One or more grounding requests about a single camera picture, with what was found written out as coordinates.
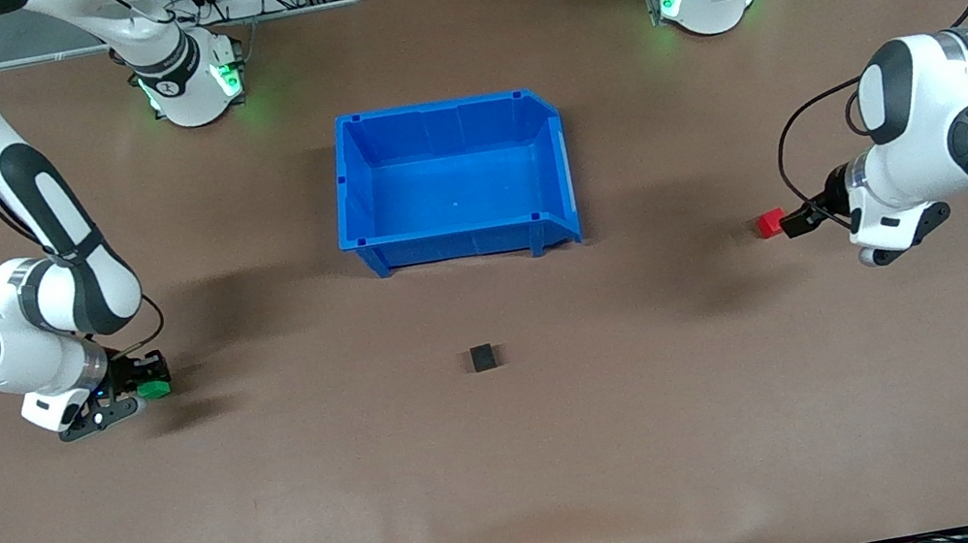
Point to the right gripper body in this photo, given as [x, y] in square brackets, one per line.
[125, 373]

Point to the green cube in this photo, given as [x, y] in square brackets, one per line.
[156, 390]

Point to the red cube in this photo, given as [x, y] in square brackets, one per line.
[769, 223]

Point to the black cube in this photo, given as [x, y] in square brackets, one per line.
[483, 357]

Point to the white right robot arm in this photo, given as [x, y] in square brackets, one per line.
[14, 340]

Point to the blue plastic storage bin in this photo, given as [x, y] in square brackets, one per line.
[455, 183]

